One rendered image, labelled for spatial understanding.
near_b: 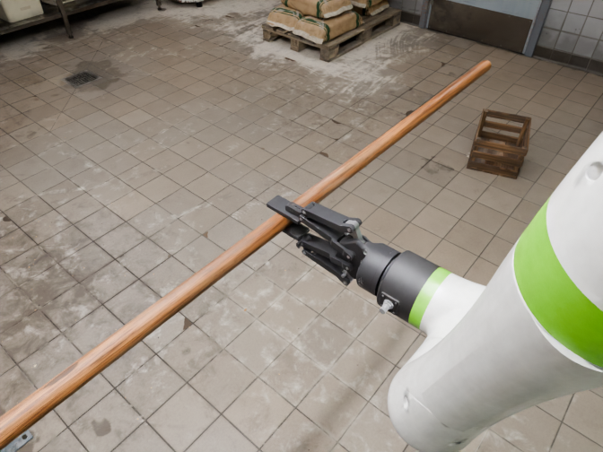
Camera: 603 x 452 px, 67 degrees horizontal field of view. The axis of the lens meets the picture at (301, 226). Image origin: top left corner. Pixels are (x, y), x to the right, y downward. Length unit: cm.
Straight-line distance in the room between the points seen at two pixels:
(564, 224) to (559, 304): 5
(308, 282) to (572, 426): 120
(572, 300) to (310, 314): 187
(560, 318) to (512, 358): 7
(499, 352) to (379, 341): 171
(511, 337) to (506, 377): 5
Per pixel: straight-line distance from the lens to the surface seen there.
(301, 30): 437
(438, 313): 63
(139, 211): 275
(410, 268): 65
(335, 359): 200
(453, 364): 44
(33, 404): 64
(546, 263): 29
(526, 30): 481
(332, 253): 73
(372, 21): 483
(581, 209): 27
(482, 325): 37
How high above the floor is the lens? 171
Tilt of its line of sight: 43 degrees down
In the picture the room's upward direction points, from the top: straight up
